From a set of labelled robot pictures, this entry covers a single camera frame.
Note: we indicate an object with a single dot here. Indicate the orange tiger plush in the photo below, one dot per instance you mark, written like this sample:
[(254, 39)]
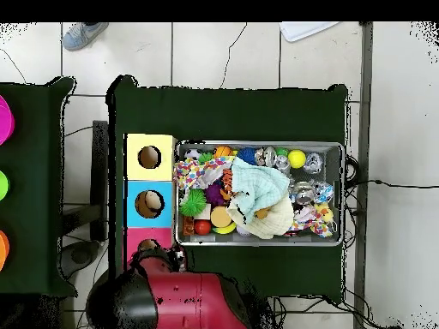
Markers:
[(227, 180)]

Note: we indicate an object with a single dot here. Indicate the yellow duck plush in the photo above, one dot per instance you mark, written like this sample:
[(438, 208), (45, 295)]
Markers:
[(324, 210)]

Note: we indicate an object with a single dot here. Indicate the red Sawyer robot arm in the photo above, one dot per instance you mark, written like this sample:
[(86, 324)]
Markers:
[(192, 301)]

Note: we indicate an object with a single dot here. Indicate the wooden three-hole box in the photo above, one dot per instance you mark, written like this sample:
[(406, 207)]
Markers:
[(151, 171)]

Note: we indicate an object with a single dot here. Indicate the clear mesh bin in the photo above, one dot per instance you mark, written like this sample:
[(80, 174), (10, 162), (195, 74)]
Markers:
[(334, 161)]

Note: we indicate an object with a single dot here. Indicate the colourful patterned cloth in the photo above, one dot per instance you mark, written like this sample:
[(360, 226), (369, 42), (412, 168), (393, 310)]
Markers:
[(317, 228), (192, 173)]

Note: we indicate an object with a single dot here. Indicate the orange toy basketball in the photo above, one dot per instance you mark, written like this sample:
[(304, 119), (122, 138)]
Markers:
[(223, 151)]

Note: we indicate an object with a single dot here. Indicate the green koosh ball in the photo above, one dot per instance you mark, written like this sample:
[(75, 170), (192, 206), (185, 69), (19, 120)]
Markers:
[(192, 203)]

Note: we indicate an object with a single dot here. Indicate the blue spiky ball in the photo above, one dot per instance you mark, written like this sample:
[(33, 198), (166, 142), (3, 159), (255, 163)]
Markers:
[(246, 155)]

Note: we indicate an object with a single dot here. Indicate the mint green waffle cloth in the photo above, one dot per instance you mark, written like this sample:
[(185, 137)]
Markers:
[(260, 185)]

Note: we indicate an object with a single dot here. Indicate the dark green tablecloth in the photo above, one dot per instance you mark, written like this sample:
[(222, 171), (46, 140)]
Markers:
[(34, 154), (223, 116)]

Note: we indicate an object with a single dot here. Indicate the cream waffle cloth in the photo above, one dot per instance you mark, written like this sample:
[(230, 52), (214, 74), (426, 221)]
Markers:
[(274, 224)]

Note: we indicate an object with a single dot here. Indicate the yellow ball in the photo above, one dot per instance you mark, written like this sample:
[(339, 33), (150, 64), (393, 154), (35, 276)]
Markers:
[(296, 158)]

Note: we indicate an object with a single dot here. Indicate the black stand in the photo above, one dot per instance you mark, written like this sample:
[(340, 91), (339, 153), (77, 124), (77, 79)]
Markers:
[(100, 178)]

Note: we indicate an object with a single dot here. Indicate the white tray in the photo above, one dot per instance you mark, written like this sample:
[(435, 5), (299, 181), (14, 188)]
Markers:
[(301, 31)]

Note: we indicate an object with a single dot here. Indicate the person's foot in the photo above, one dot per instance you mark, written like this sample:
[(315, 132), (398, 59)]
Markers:
[(82, 36)]

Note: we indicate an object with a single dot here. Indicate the green plastic bowl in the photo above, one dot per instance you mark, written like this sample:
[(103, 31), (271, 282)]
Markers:
[(3, 185)]

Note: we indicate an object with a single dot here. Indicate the pink plastic bowl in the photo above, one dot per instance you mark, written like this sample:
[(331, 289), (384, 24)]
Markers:
[(5, 120)]

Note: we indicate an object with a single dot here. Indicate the orange plastic bowl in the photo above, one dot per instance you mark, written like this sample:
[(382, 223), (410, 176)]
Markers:
[(3, 250)]

